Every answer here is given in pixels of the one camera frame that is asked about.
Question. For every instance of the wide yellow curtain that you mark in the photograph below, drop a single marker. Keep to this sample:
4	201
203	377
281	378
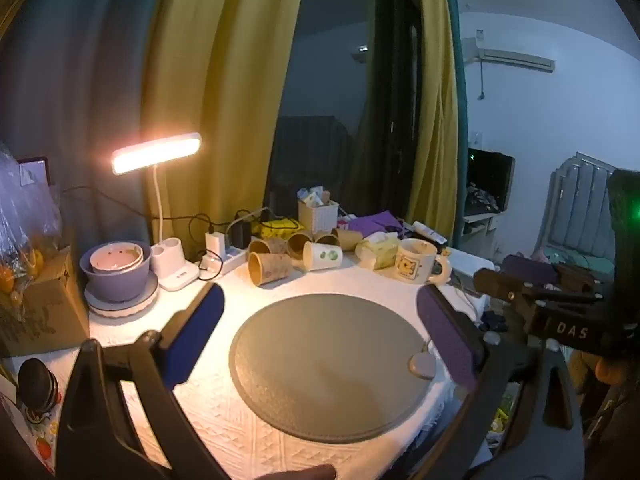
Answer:
220	85

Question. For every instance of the round grey mat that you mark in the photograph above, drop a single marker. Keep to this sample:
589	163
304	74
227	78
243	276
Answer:
325	370

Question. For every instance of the white desk lamp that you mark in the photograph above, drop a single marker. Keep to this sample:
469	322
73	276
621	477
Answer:
160	152

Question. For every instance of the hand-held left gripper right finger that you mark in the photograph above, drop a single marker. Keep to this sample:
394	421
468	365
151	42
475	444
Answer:
445	335

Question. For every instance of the white woven basket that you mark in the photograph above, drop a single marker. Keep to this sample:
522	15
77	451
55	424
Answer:
317	216

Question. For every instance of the grey plate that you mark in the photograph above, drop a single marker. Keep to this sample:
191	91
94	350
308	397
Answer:
120	305

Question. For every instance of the pink inner bowl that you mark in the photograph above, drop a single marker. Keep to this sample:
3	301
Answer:
116	259

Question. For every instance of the white textured tablecloth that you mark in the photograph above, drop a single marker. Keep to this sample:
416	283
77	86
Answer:
235	435

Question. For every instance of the white power strip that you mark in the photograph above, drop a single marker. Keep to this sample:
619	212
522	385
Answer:
227	259

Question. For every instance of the black monitor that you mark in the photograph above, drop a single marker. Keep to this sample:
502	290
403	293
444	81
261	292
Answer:
490	177

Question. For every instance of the purple bowl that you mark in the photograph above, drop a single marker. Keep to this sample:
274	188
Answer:
117	282

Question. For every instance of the fruit printed mat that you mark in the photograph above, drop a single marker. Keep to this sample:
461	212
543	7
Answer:
35	440

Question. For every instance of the black round case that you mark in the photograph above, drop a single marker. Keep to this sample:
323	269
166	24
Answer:
36	385

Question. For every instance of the white mug with cartoon print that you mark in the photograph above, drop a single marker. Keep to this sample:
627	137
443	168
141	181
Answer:
416	262

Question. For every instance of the brown paper cup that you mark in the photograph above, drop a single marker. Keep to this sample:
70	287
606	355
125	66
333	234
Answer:
348	238
326	238
299	243
270	268
267	246

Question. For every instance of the narrow yellow curtain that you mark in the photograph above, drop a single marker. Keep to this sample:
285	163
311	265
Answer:
435	110

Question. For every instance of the grey slatted headboard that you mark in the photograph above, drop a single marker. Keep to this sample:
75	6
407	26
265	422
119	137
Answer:
580	200

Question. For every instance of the clear plastic bag of fruit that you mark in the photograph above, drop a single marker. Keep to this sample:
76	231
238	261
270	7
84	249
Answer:
25	225

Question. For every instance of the person's right hand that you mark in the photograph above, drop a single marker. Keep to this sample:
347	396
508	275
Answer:
611	372

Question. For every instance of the black charger plug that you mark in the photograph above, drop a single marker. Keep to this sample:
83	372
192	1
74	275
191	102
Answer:
242	234

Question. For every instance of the yellow-green tissue packet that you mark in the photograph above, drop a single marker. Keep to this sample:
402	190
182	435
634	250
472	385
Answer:
380	252

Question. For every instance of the purple cloth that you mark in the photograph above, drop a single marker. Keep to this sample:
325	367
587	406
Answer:
375	222

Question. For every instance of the white air conditioner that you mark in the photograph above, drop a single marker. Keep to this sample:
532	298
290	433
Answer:
510	57

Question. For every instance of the white charger plug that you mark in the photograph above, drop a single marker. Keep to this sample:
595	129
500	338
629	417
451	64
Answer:
216	244

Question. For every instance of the small grey oval tab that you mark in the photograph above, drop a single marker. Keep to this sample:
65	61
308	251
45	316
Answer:
422	365

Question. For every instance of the white tube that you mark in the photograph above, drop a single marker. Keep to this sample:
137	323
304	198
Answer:
430	232

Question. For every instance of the teal curtain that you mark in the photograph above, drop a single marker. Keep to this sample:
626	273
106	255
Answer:
457	85

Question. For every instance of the white paper cup green dots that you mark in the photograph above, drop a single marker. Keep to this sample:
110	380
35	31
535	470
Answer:
322	256

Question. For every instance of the dark framed tablet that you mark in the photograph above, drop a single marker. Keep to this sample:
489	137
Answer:
35	171

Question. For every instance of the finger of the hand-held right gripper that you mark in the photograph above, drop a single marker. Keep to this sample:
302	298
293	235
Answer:
500	284
575	277

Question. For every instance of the yellow cloth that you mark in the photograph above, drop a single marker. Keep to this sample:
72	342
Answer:
276	229

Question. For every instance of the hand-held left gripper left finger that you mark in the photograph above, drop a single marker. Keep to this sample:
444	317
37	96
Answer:
192	340

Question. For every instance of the dark glass window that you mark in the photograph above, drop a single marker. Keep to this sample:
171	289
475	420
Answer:
345	85

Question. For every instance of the cardboard box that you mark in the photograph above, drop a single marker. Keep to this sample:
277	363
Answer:
42	305

